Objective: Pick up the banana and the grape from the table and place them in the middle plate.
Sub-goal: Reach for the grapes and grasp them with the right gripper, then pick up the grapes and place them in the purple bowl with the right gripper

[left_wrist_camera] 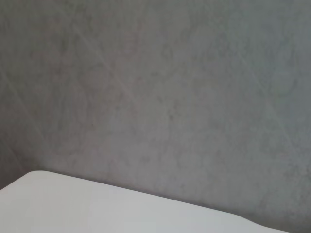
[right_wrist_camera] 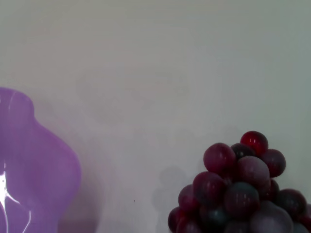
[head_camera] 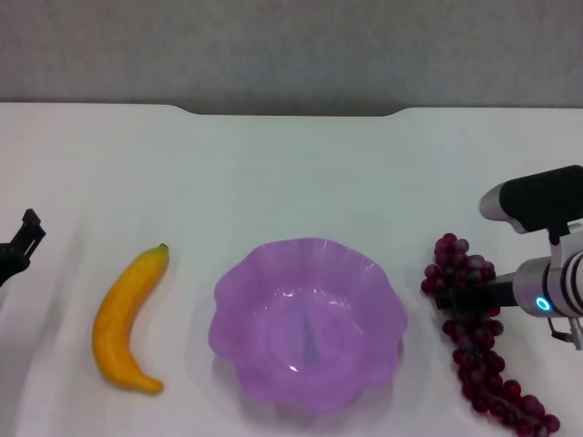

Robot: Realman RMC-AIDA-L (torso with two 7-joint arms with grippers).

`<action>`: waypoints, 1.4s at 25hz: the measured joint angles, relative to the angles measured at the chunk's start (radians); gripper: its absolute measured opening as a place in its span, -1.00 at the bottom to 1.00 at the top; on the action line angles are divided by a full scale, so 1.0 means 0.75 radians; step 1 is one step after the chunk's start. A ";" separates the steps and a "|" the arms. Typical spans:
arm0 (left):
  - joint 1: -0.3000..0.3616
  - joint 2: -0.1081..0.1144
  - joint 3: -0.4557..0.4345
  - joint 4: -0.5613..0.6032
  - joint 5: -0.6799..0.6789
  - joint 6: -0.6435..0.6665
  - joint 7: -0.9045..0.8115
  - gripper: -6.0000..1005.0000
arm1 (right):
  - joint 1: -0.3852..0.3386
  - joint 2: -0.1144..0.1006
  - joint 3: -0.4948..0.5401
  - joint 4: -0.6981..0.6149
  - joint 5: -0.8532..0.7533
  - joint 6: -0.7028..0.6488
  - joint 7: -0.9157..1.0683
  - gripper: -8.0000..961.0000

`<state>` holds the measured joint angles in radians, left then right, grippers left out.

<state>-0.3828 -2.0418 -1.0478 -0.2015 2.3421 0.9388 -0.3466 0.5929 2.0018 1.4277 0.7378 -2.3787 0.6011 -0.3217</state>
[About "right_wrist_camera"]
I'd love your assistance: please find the dark red grape bunch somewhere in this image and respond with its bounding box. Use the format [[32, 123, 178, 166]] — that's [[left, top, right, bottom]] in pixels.
[[167, 130, 311, 233]]

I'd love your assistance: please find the purple wavy plastic bowl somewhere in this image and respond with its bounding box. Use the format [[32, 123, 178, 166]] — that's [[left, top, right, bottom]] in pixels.
[[0, 86, 82, 233]]

